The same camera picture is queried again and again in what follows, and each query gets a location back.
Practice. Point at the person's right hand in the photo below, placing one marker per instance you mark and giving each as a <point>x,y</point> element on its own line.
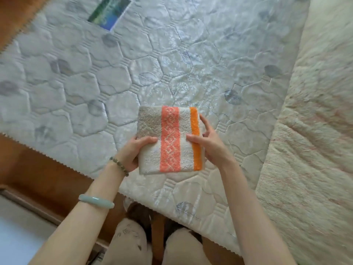
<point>215,150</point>

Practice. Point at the person's left hand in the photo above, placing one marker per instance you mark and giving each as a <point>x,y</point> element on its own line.
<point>129,154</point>

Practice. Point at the person's right thumb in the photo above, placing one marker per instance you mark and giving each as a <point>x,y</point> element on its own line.
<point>195,139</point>

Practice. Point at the person's left thumb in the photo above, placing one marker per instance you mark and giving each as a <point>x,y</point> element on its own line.
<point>146,140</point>

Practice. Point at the orange striped towel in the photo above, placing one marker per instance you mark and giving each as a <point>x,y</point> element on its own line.
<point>170,140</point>

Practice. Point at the person's right forearm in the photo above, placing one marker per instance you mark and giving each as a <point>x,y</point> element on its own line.
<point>248,212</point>

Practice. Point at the person's left forearm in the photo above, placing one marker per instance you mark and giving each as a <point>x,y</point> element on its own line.
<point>82,218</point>

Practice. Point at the white quilted mattress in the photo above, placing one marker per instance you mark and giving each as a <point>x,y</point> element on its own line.
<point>110,79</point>

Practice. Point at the pale green jade bangle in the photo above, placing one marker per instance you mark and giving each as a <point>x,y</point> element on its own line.
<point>96,201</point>

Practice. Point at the cream fluffy blanket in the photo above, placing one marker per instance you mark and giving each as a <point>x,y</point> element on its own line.
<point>311,151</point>

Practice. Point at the green blue mattress label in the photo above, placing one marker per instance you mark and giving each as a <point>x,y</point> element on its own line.
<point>109,12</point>

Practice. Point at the brown wooden bed frame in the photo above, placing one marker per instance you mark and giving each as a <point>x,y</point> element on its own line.
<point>41,173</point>

